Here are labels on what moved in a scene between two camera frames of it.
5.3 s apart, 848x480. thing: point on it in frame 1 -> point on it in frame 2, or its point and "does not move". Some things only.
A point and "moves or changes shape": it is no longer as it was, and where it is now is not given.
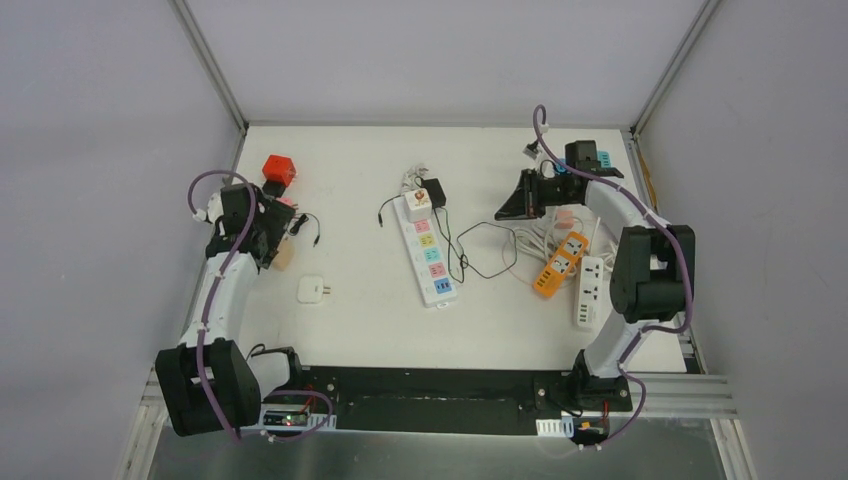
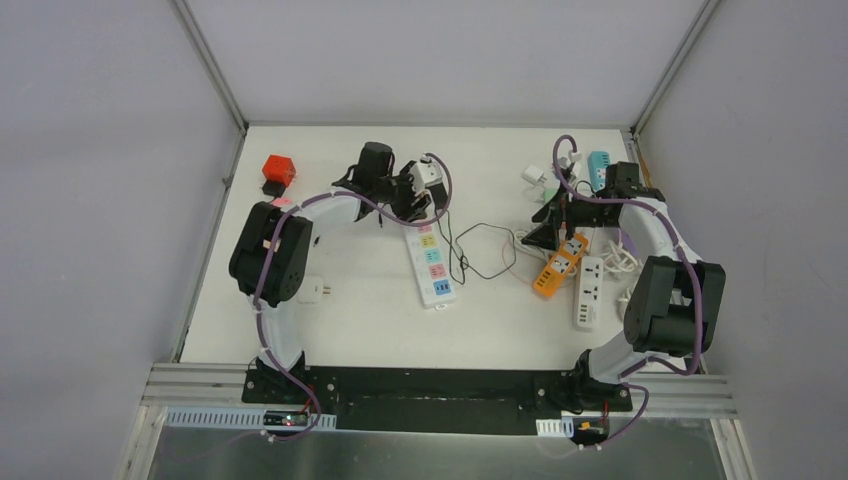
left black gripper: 279,218 -> 411,195
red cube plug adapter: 280,169 does not move
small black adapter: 303,218 moves or changes shape
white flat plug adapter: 310,289 does not move
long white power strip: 426,258 does not move
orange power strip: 560,264 does not move
